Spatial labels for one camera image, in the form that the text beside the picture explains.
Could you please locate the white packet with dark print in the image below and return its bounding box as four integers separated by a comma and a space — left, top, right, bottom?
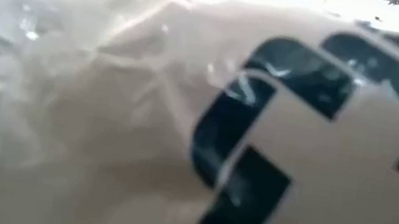
0, 0, 399, 224

